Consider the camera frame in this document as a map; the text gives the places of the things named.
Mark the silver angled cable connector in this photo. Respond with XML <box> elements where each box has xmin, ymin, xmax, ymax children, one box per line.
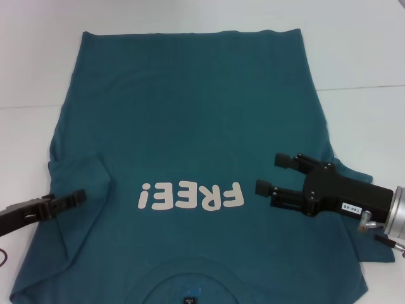
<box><xmin>357</xmin><ymin>210</ymin><xmax>387</xmax><ymax>234</ymax></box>

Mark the teal t-shirt with FREE print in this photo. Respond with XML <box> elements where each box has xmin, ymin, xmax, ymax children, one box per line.
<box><xmin>8</xmin><ymin>28</ymin><xmax>396</xmax><ymax>304</ymax></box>

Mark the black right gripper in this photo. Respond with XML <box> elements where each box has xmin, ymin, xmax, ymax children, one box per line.
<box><xmin>254</xmin><ymin>152</ymin><xmax>396</xmax><ymax>226</ymax></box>

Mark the black cable plug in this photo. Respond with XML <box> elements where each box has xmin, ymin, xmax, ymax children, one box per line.
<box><xmin>375</xmin><ymin>234</ymin><xmax>396</xmax><ymax>248</ymax></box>

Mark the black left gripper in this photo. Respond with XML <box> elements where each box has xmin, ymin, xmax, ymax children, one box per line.
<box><xmin>0</xmin><ymin>189</ymin><xmax>87</xmax><ymax>238</ymax></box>

